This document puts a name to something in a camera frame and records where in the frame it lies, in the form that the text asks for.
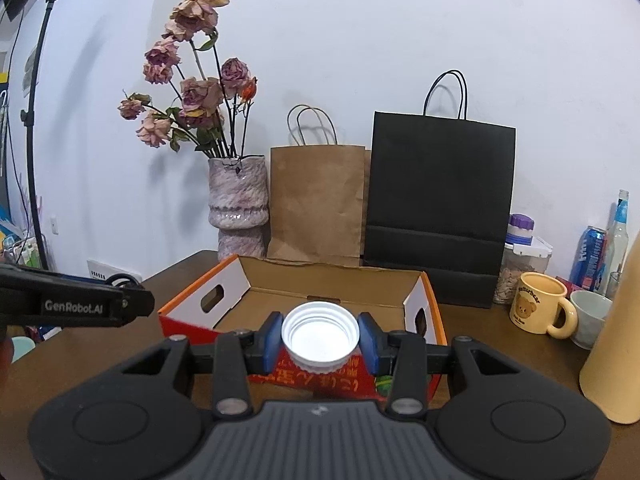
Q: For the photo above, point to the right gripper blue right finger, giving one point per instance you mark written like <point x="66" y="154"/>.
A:
<point x="377" y="353"/>

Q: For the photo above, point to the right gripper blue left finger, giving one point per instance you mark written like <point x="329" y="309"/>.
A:
<point x="262" y="347"/>

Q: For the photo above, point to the red orange cardboard box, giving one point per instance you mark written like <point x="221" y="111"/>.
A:
<point x="241" y="292"/>

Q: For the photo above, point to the purple white ceramic vase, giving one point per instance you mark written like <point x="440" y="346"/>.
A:
<point x="239" y="204"/>

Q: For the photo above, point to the yellow bear mug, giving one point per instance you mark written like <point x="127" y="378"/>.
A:
<point x="540" y="307"/>

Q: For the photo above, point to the brown paper bag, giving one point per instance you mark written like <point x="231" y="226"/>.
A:
<point x="318" y="196"/>

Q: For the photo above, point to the black paper bag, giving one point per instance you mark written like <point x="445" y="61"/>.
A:
<point x="439" y="200"/>

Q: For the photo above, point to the clear jar purple lid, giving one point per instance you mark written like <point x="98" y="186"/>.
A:
<point x="523" y="252"/>

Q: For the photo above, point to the grey white cup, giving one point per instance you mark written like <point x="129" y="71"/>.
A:
<point x="592" y="310"/>

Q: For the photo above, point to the blue soda can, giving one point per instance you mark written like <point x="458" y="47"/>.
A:
<point x="588" y="254"/>

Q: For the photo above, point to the beige cylinder container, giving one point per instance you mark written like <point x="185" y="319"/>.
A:
<point x="610" y="378"/>

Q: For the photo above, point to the dried pink rose bouquet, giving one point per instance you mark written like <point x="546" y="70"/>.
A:
<point x="213" y="97"/>

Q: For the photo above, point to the clear glass bottle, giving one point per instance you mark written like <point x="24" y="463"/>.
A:
<point x="616" y="243"/>

